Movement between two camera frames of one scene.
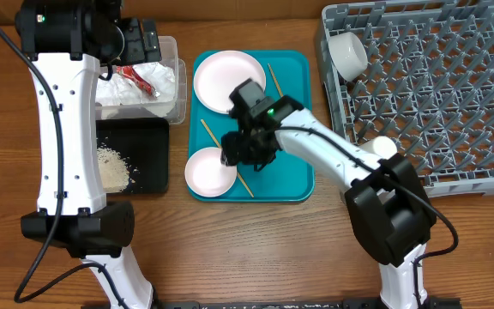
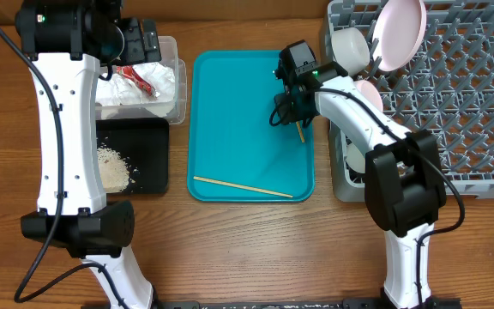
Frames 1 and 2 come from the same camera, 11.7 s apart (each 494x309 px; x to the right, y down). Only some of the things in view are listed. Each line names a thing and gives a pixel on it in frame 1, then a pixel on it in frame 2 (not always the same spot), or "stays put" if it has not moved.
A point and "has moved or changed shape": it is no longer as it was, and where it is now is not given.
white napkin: (118, 89) stays put
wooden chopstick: (220, 146) to (240, 186)
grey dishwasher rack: (442, 81) stays put
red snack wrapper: (129, 72) stays put
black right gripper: (231, 154) to (285, 117)
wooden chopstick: (276, 81) has moved or changed shape
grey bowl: (348, 53) has moved or changed shape
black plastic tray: (143, 143) stays put
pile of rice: (113, 170) stays put
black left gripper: (137, 51) stays put
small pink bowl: (207, 175) to (367, 88)
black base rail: (433, 303) stays put
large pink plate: (220, 73) to (399, 33)
